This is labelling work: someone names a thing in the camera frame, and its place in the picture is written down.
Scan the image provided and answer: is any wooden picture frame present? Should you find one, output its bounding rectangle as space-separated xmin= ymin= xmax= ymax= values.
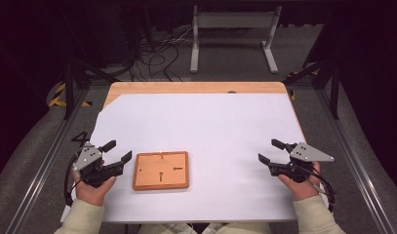
xmin=132 ymin=150 xmax=190 ymax=192

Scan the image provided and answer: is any white paper sheet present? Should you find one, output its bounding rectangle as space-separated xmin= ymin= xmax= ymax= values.
xmin=60 ymin=93 xmax=331 ymax=224

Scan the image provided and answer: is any person's left hand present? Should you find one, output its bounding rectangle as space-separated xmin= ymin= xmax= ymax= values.
xmin=70 ymin=171 xmax=118 ymax=208

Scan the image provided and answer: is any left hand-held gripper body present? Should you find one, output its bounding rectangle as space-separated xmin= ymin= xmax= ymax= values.
xmin=71 ymin=141 xmax=126 ymax=189

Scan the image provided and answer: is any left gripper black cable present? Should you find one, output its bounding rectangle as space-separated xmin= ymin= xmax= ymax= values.
xmin=62 ymin=155 xmax=85 ymax=208

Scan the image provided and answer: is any yellow black hazard tape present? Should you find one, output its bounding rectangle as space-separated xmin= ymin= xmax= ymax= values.
xmin=48 ymin=82 xmax=93 ymax=108

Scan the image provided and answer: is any person's left leg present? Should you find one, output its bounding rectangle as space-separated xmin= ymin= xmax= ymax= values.
xmin=137 ymin=222 xmax=200 ymax=234

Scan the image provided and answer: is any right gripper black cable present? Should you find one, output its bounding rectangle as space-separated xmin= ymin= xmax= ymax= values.
xmin=299 ymin=165 xmax=337 ymax=213

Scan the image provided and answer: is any aluminium floor rail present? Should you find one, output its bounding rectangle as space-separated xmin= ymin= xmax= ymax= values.
xmin=316 ymin=89 xmax=397 ymax=234
xmin=4 ymin=87 xmax=90 ymax=234

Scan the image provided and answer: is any black metal stand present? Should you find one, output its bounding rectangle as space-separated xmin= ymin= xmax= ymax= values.
xmin=60 ymin=9 xmax=119 ymax=121
xmin=282 ymin=58 xmax=341 ymax=121

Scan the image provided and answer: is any person's right hand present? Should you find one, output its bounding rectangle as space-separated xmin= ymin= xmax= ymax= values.
xmin=277 ymin=161 xmax=322 ymax=202

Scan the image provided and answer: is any white metal stand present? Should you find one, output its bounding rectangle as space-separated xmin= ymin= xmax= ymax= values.
xmin=189 ymin=5 xmax=283 ymax=74

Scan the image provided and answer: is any tangle of black floor cables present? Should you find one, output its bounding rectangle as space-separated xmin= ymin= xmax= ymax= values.
xmin=121 ymin=28 xmax=194 ymax=82

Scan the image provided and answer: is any person's leg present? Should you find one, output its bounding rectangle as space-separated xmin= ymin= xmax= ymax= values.
xmin=137 ymin=222 xmax=200 ymax=234
xmin=202 ymin=222 xmax=272 ymax=234

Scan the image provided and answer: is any person's right leg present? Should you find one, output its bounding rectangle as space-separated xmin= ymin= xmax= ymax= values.
xmin=202 ymin=222 xmax=272 ymax=234

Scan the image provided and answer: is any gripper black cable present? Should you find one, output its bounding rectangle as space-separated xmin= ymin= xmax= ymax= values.
xmin=62 ymin=155 xmax=85 ymax=208
xmin=299 ymin=165 xmax=337 ymax=213

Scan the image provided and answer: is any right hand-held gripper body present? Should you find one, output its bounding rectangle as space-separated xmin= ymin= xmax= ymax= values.
xmin=267 ymin=141 xmax=336 ymax=183

